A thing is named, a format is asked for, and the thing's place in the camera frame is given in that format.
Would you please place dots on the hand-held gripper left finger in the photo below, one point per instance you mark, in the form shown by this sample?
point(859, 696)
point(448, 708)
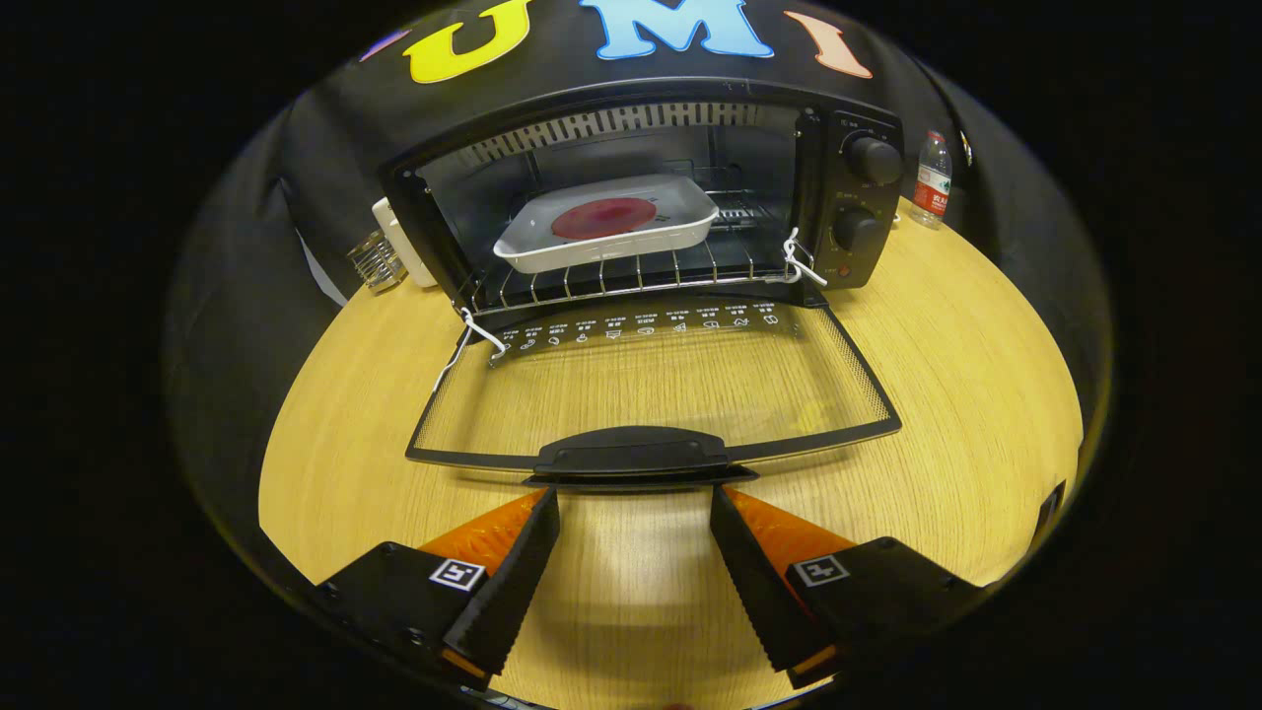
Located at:
point(513, 582)

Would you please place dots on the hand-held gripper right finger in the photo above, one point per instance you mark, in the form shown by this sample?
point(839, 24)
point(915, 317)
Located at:
point(759, 592)

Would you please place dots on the pink meat slice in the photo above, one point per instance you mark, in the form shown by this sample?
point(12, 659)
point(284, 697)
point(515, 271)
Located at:
point(603, 218)

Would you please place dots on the white rectangular food tray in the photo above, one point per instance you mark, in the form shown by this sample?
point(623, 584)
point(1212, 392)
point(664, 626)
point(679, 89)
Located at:
point(680, 202)

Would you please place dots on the black toaster oven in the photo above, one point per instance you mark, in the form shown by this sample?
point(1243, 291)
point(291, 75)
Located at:
point(868, 194)

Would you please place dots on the white bread toaster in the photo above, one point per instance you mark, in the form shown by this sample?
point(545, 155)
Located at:
point(402, 247)

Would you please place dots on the black backdrop cloth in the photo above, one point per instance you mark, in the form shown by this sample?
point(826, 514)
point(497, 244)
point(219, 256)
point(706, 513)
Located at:
point(256, 247)

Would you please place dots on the clear water bottle red label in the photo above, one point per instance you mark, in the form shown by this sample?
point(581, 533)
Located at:
point(931, 192)

